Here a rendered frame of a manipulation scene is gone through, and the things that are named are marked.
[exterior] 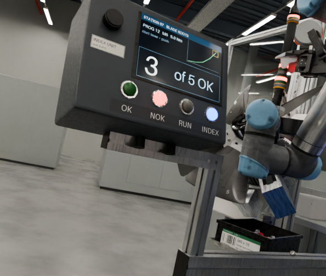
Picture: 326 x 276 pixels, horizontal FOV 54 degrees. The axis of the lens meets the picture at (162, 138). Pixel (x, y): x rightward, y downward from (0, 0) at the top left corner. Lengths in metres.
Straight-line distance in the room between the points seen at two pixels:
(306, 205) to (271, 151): 0.93
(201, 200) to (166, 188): 6.14
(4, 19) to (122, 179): 9.24
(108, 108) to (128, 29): 0.13
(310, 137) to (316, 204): 0.91
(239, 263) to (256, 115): 0.34
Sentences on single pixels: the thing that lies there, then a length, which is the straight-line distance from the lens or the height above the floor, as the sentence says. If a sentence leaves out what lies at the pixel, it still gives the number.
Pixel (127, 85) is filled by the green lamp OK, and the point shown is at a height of 1.12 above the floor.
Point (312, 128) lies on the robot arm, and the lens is 0.85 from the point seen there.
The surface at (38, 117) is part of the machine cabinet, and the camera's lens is 8.09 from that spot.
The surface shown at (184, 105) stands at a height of 1.12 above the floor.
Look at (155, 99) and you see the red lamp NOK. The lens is 0.47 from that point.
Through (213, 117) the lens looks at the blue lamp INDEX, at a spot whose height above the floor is 1.11.
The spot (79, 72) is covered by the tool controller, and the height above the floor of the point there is 1.12.
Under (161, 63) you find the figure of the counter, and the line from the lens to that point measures 0.50.
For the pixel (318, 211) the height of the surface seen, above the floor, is 0.90.
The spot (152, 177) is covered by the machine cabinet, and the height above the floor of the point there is 0.41.
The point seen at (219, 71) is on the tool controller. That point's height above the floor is 1.20.
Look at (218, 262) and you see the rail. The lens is 0.68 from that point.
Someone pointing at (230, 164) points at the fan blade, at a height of 1.04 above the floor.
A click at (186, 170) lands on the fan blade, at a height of 0.98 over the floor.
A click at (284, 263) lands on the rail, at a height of 0.85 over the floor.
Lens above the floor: 1.04
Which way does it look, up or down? 2 degrees up
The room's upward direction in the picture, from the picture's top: 12 degrees clockwise
